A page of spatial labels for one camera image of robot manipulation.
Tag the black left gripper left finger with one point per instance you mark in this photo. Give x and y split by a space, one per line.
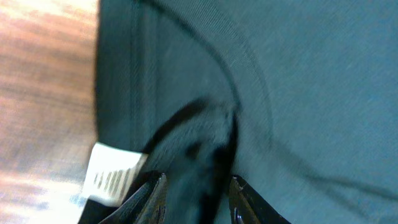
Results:
146 206

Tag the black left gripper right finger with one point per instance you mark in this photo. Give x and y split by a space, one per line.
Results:
248 207

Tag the black t-shirt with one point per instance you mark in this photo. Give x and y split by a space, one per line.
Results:
299 98

